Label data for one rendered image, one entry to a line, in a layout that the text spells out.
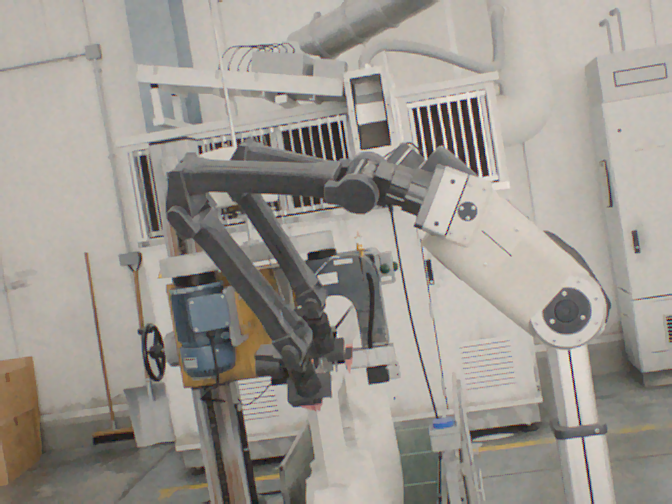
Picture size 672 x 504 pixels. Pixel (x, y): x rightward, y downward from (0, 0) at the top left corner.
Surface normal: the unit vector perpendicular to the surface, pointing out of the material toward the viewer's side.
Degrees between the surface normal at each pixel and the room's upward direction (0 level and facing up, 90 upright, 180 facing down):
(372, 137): 44
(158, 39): 90
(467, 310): 91
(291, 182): 116
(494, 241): 90
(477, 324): 90
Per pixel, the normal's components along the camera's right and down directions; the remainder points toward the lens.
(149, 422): -0.14, -0.17
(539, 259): 0.33, 0.42
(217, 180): -0.29, 0.52
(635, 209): -0.10, 0.07
